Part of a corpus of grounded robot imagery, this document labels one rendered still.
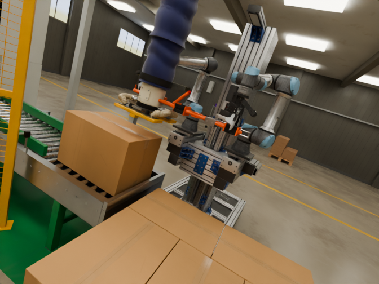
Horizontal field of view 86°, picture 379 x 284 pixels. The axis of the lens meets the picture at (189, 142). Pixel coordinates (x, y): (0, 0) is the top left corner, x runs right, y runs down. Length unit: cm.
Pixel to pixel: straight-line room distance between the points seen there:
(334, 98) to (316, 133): 178
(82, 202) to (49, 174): 32
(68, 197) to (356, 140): 1158
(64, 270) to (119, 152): 67
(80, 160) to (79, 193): 29
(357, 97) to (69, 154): 1157
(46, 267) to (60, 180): 63
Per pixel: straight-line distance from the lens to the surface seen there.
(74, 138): 168
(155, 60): 137
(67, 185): 154
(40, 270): 110
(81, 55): 449
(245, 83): 120
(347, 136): 1193
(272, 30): 195
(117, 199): 139
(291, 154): 820
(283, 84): 162
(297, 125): 1168
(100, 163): 152
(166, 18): 139
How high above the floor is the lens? 137
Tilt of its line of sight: 14 degrees down
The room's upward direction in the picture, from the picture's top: 19 degrees clockwise
